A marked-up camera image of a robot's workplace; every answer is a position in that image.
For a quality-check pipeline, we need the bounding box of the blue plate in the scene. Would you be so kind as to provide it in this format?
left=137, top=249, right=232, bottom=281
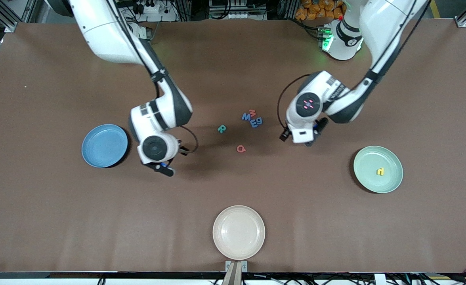
left=81, top=124, right=129, bottom=168

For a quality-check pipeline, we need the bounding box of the green plate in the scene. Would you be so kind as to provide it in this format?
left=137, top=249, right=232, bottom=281
left=353, top=145, right=404, bottom=194

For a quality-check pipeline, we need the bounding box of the cream plate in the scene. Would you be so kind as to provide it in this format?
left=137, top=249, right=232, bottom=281
left=212, top=205, right=266, bottom=261

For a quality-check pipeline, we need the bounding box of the orange snack packets pile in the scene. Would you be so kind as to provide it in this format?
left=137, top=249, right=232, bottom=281
left=295, top=0, right=346, bottom=21

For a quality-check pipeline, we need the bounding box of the black equipment rack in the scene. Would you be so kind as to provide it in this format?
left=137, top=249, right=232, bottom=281
left=208, top=0, right=268, bottom=21

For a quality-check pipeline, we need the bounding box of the white power strip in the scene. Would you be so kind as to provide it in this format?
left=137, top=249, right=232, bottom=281
left=138, top=0, right=178, bottom=22

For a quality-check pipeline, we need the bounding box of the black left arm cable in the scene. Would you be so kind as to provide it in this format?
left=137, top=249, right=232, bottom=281
left=277, top=0, right=430, bottom=129

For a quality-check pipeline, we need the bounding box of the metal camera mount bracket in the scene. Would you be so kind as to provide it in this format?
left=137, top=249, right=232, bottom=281
left=225, top=260, right=248, bottom=285

